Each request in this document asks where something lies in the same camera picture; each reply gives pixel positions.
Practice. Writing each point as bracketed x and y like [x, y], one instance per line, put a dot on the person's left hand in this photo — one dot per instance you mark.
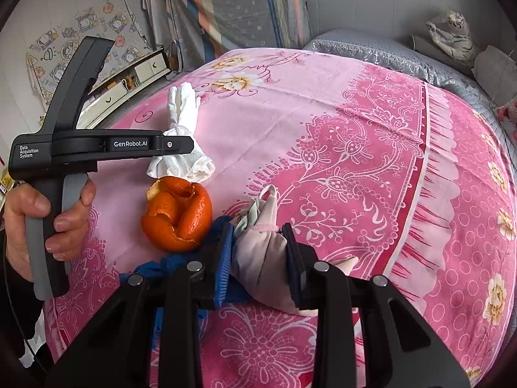
[18, 226]

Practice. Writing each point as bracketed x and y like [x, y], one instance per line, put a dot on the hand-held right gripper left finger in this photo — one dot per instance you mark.
[225, 266]

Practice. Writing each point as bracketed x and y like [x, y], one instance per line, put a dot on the pale pink face mask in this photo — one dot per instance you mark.
[258, 258]

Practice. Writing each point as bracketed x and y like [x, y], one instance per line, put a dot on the cream TV cabinet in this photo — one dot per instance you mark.
[149, 68]

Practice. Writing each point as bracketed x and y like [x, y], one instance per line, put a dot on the white tiger plush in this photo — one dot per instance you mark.
[454, 36]

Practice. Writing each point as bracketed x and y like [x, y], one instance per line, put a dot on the baby print pillow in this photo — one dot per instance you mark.
[509, 117]

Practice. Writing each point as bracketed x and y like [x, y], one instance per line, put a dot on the white tissue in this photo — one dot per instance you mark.
[181, 109]

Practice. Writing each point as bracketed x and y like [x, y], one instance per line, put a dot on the white hanging cloth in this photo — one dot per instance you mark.
[155, 16]

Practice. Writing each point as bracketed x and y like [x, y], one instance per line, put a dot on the person's left forearm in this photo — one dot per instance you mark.
[16, 311]

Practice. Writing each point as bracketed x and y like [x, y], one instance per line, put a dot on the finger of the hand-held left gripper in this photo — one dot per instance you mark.
[179, 145]

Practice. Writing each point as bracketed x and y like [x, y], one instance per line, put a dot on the orange peel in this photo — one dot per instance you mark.
[177, 218]

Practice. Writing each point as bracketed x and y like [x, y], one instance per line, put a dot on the grey cushion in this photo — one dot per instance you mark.
[494, 72]

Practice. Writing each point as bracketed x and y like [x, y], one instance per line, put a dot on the blue crumpled cloth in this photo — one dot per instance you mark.
[236, 293]

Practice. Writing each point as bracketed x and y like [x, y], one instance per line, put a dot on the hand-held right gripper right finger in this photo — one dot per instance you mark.
[291, 266]

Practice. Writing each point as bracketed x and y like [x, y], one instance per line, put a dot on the grey quilted sofa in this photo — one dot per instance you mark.
[371, 50]

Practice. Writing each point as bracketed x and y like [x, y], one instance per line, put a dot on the cartoon print cloth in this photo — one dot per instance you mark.
[101, 20]

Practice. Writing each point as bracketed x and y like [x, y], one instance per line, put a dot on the striped sheet over wardrobe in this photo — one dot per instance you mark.
[242, 8]

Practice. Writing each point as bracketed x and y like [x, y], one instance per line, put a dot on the grey bolster pillow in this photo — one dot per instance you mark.
[424, 50]

